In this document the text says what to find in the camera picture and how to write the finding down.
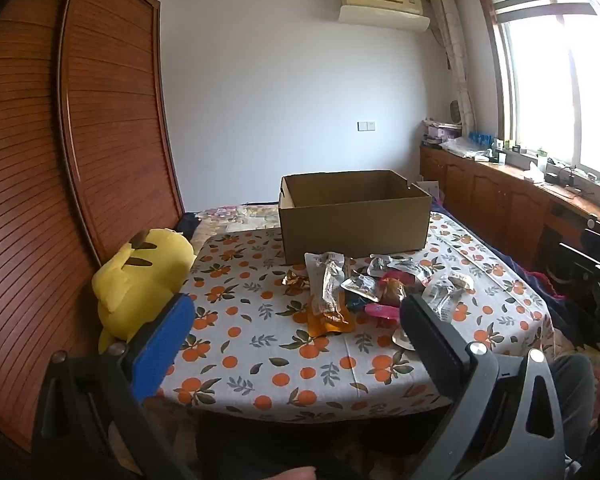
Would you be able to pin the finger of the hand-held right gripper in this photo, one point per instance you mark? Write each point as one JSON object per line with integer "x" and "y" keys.
{"x": 577, "y": 287}
{"x": 592, "y": 260}

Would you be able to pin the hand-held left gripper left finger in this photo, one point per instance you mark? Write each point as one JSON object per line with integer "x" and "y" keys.
{"x": 162, "y": 345}

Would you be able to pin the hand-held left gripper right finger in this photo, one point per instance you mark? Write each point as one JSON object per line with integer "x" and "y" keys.
{"x": 430, "y": 345}

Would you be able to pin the red brown snack packet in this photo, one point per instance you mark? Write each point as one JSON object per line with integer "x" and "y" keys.
{"x": 394, "y": 292}

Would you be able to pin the cardboard box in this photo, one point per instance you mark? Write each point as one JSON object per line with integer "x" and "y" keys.
{"x": 350, "y": 230}

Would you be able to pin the person's left hand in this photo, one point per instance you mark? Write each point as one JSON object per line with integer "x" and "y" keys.
{"x": 290, "y": 474}

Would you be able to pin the small silver snack wrapper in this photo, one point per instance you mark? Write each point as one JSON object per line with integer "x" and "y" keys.
{"x": 402, "y": 340}

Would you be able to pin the blue and red blanket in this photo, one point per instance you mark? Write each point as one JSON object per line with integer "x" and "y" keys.
{"x": 540, "y": 280}

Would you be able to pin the silver foil snack packet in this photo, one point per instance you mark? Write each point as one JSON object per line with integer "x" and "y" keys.
{"x": 442, "y": 300}

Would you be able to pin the pink snack packet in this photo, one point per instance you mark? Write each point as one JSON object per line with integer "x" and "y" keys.
{"x": 382, "y": 311}

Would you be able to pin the yellow plush toy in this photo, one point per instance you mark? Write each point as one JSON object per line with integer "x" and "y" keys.
{"x": 130, "y": 285}

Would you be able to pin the clear white snack packet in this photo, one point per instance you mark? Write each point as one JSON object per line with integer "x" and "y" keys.
{"x": 460, "y": 280}

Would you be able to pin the silver red-edged snack packet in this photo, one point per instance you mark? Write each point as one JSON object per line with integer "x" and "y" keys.
{"x": 412, "y": 265}

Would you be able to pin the silver dark print snack packet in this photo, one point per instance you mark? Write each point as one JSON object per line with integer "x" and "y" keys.
{"x": 362, "y": 287}
{"x": 380, "y": 264}

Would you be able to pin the orange snack packet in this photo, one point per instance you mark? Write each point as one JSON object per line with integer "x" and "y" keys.
{"x": 330, "y": 325}

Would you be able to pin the white tissue box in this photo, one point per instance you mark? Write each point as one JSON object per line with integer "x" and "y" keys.
{"x": 532, "y": 174}

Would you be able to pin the person's grey trouser leg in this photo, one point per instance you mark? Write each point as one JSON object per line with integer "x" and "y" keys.
{"x": 575, "y": 395}

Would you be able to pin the green capped bottle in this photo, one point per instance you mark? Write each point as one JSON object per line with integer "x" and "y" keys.
{"x": 542, "y": 157}

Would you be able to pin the orange fruit print tablecloth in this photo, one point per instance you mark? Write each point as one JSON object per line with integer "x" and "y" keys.
{"x": 280, "y": 350}

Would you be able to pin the dark blue cloth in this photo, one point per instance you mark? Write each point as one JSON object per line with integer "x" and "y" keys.
{"x": 189, "y": 225}

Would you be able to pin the long clear snack packet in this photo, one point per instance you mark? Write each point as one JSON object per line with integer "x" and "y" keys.
{"x": 325, "y": 280}

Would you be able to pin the long wooden cabinet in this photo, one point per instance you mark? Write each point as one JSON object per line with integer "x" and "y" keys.
{"x": 485, "y": 195}

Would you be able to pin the floral bedsheet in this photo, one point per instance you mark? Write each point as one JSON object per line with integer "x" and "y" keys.
{"x": 235, "y": 217}

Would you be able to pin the white paper bag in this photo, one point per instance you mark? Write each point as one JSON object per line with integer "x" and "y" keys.
{"x": 427, "y": 190}

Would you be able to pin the row of blue bottles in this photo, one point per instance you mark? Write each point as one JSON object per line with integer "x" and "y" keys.
{"x": 481, "y": 138}

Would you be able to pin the clear plastic bag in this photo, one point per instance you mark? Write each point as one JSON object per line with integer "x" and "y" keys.
{"x": 462, "y": 148}

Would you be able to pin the wooden framed window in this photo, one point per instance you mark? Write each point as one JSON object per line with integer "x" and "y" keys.
{"x": 555, "y": 85}

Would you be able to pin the wooden slatted wardrobe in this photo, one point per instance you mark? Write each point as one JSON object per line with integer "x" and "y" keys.
{"x": 30, "y": 210}

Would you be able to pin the purple box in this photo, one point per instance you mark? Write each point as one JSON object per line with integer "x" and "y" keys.
{"x": 445, "y": 132}

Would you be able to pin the small round fan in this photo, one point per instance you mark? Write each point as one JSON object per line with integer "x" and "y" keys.
{"x": 454, "y": 111}

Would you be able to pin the patterned beige curtain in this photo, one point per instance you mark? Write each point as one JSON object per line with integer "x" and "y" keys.
{"x": 452, "y": 60}

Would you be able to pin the white wall switch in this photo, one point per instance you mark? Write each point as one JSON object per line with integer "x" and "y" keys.
{"x": 366, "y": 125}

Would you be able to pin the white wall air conditioner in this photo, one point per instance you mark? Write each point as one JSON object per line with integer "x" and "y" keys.
{"x": 380, "y": 7}

